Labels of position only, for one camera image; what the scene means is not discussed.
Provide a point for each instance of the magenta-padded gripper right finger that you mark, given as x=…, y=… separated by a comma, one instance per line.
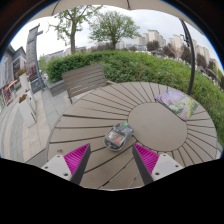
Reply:
x=165, y=165

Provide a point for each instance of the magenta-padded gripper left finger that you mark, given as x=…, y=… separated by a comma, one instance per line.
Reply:
x=60, y=166

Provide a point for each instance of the grey transparent computer mouse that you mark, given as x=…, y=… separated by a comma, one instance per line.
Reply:
x=117, y=137

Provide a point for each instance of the floral print mouse pad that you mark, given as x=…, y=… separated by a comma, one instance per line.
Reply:
x=178, y=104

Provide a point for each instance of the white planter with flowers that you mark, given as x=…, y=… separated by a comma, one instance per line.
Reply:
x=23, y=78
x=26, y=108

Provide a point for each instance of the grey slatted outdoor chair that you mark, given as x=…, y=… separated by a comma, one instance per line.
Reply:
x=83, y=80

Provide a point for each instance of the green hedge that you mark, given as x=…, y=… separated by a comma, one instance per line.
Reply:
x=140, y=66

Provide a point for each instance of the curved black umbrella pole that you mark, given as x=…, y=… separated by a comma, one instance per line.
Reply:
x=193, y=66

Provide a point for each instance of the tall grey sign pillar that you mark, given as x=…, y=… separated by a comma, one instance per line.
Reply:
x=32, y=53

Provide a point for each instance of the distant apartment buildings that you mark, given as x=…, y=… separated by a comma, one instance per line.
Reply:
x=153, y=36

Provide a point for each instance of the tall thin-crowned tree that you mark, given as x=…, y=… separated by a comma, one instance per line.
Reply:
x=72, y=36

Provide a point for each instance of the round-crowned green tree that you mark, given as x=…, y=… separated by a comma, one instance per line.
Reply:
x=112, y=26

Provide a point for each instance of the beige umbrella canopy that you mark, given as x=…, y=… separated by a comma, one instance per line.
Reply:
x=83, y=4

